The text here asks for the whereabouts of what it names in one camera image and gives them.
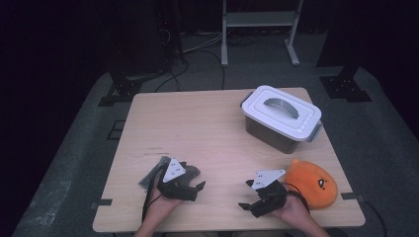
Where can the dark equipment rack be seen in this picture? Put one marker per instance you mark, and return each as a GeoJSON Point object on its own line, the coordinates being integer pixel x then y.
{"type": "Point", "coordinates": [169, 33]}

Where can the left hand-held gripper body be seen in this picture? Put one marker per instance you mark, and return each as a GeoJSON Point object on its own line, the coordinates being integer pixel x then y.
{"type": "Point", "coordinates": [178, 191]}

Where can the orange plush toy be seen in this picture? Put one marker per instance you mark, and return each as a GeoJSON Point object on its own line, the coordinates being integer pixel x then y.
{"type": "Point", "coordinates": [313, 184]}

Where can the person's right hand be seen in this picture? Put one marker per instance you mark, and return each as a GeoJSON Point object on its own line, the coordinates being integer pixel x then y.
{"type": "Point", "coordinates": [294, 210]}

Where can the white metal stand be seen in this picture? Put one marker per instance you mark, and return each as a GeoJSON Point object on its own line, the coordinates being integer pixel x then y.
{"type": "Point", "coordinates": [260, 18]}

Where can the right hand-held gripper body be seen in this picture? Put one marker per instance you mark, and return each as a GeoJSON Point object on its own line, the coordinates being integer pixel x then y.
{"type": "Point", "coordinates": [270, 197]}

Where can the grey fuzzy cloth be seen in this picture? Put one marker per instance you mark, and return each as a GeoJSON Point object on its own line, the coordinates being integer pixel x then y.
{"type": "Point", "coordinates": [148, 179]}

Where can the black tape strip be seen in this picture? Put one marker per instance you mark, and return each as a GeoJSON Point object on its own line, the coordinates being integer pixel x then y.
{"type": "Point", "coordinates": [352, 196]}
{"type": "Point", "coordinates": [102, 203]}

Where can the person's left hand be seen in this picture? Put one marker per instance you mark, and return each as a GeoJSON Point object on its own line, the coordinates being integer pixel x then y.
{"type": "Point", "coordinates": [158, 207]}

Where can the black stand base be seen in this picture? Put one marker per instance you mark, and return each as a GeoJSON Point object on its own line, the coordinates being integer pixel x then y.
{"type": "Point", "coordinates": [346, 87]}
{"type": "Point", "coordinates": [123, 89]}

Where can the black tape square outline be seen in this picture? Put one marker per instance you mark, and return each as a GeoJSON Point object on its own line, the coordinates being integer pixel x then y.
{"type": "Point", "coordinates": [108, 131]}

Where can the grey translucent storage box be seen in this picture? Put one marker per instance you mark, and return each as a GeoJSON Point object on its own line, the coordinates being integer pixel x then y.
{"type": "Point", "coordinates": [270, 136]}

